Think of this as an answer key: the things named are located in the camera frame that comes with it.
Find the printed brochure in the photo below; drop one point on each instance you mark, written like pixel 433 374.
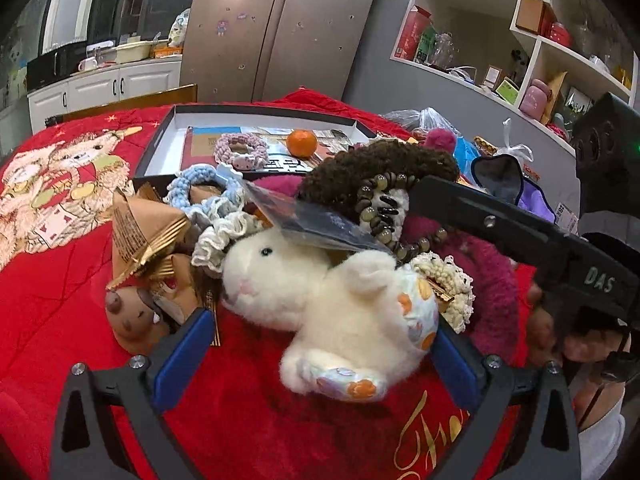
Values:
pixel 335 140

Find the tan paper packet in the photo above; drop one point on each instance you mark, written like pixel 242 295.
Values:
pixel 177 285

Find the brown cardboard box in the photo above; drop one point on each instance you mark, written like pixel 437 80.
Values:
pixel 530 14

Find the clear glass jar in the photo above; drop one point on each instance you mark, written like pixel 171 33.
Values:
pixel 442 50

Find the white shelf unit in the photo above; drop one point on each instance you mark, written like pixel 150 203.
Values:
pixel 480 15

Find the black microwave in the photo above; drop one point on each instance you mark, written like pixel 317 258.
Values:
pixel 50 67

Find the tan pyramid paper package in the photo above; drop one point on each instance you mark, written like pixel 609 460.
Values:
pixel 145 225

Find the small snack packet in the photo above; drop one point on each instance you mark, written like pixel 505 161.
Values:
pixel 485 146

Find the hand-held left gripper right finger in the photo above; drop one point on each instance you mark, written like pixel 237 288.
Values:
pixel 457 365

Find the blue plastic bag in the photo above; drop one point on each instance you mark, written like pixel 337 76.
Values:
pixel 465 157

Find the patterned plastic bag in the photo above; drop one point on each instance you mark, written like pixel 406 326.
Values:
pixel 179 27

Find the green card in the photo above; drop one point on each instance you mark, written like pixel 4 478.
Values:
pixel 507 91

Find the brown capybara toy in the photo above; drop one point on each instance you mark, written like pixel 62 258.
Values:
pixel 132 325

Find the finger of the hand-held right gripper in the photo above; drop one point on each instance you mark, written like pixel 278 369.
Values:
pixel 480 220

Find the blue knit scrunchie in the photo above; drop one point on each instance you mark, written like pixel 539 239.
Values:
pixel 182 185

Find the white plush rabbit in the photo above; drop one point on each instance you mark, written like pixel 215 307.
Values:
pixel 325 300

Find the white mug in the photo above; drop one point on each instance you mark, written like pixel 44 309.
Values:
pixel 87 64

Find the orange tangerine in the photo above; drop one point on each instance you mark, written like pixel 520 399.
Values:
pixel 302 142

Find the white kitchen cabinet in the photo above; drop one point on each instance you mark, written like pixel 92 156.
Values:
pixel 140 80

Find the clear plastic packet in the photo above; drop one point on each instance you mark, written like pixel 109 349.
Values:
pixel 310 225

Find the pink fuzzy pompom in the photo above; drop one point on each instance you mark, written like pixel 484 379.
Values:
pixel 441 140

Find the person's right hand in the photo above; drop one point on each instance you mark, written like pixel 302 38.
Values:
pixel 542 330

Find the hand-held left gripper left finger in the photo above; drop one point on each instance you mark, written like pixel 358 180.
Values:
pixel 182 360

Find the white knotted plastic bag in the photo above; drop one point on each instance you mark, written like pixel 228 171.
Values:
pixel 517 150

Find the person's right forearm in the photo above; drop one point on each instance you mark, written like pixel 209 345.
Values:
pixel 602 440

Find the silver refrigerator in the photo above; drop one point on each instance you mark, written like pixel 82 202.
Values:
pixel 280 30

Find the green packet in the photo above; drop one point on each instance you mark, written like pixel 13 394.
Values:
pixel 426 44

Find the red printed blanket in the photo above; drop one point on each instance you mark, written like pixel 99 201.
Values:
pixel 60 270

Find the cream lace scrunchie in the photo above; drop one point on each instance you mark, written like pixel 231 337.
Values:
pixel 450 280

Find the wooden chair back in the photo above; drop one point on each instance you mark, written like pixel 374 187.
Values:
pixel 150 100

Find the pink knit scrunchie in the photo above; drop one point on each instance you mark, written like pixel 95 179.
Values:
pixel 225 145

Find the black-rimmed white box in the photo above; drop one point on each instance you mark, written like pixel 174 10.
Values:
pixel 165 135

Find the cream basin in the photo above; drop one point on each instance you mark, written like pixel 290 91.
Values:
pixel 130 51

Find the clear plastic bag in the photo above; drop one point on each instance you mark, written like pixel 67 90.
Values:
pixel 425 120

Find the red box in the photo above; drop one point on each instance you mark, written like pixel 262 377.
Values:
pixel 412 32

